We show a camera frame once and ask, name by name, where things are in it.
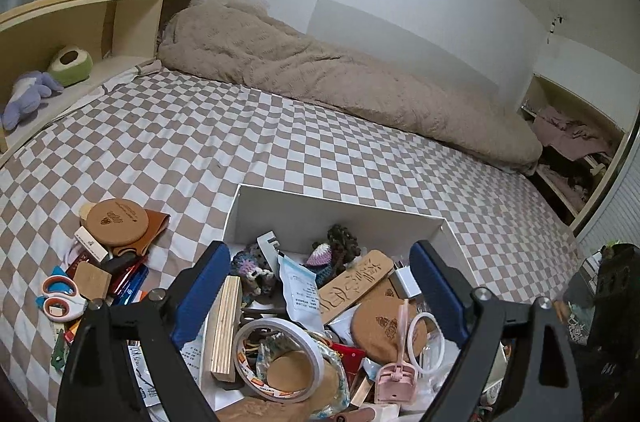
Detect white blue sachet packet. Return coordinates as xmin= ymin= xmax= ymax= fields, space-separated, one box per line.
xmin=277 ymin=255 xmax=326 ymax=333

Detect engraved wooden plaque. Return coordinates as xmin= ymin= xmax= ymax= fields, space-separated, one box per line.
xmin=317 ymin=249 xmax=396 ymax=328

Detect white cardboard box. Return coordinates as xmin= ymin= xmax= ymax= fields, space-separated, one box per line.
xmin=197 ymin=183 xmax=506 ymax=422

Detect plywood strip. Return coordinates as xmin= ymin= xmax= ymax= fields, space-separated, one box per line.
xmin=210 ymin=275 xmax=244 ymax=384

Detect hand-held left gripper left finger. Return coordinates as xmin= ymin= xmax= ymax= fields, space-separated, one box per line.
xmin=55 ymin=241 xmax=232 ymax=422

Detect patterned tape roll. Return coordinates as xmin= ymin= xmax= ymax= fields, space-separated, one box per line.
xmin=257 ymin=332 xmax=351 ymax=408

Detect white printed leaflet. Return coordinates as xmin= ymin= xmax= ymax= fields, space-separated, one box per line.
xmin=127 ymin=337 xmax=166 ymax=410

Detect white charger plug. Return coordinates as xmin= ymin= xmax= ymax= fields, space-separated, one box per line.
xmin=387 ymin=259 xmax=423 ymax=300

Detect pink clothes heap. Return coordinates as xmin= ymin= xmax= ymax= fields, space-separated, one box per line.
xmin=530 ymin=105 xmax=618 ymax=160

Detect beige fluffy blanket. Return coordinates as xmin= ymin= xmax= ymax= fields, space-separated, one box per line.
xmin=157 ymin=0 xmax=543 ymax=175

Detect small white box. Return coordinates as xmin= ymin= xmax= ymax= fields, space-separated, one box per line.
xmin=75 ymin=226 xmax=108 ymax=260

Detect wooden wardrobe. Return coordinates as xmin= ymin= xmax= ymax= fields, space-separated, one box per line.
xmin=520 ymin=72 xmax=640 ymax=233

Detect pink eyelash curler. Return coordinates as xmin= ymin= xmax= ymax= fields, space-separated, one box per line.
xmin=375 ymin=299 xmax=418 ymax=405

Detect small red packet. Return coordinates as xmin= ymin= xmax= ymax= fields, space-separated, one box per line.
xmin=330 ymin=342 xmax=368 ymax=378

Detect brown leather pouch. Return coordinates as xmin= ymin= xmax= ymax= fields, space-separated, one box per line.
xmin=127 ymin=211 xmax=171 ymax=255

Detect white printed card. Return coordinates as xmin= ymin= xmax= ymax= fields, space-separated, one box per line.
xmin=257 ymin=231 xmax=286 ymax=275

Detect green avocado plush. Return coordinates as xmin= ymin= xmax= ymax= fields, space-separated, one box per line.
xmin=47 ymin=45 xmax=95 ymax=87

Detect dark crochet piece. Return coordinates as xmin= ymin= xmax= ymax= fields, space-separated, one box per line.
xmin=327 ymin=225 xmax=362 ymax=260

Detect blue crochet doll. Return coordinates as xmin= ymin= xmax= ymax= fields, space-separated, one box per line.
xmin=231 ymin=245 xmax=276 ymax=298

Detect wooden headboard shelf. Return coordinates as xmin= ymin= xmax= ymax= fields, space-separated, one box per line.
xmin=0 ymin=0 xmax=195 ymax=153

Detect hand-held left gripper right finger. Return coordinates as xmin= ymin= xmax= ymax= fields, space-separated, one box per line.
xmin=409 ymin=241 xmax=583 ymax=422

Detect orange-handled scissors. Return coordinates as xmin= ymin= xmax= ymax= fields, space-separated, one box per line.
xmin=36 ymin=275 xmax=90 ymax=322

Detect white tape roll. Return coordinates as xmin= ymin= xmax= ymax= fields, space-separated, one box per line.
xmin=234 ymin=318 xmax=326 ymax=403

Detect small black case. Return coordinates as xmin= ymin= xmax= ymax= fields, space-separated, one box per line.
xmin=102 ymin=252 xmax=138 ymax=273

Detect square wooden block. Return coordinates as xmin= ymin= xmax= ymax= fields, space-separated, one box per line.
xmin=73 ymin=262 xmax=112 ymax=301

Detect purple plush toy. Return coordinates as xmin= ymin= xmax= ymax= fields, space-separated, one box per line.
xmin=0 ymin=71 xmax=65 ymax=130

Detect white plastic ring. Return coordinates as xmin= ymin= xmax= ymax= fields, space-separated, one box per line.
xmin=406 ymin=311 xmax=446 ymax=377

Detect white purple crochet piece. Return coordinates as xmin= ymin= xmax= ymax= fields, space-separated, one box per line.
xmin=305 ymin=242 xmax=333 ymax=273

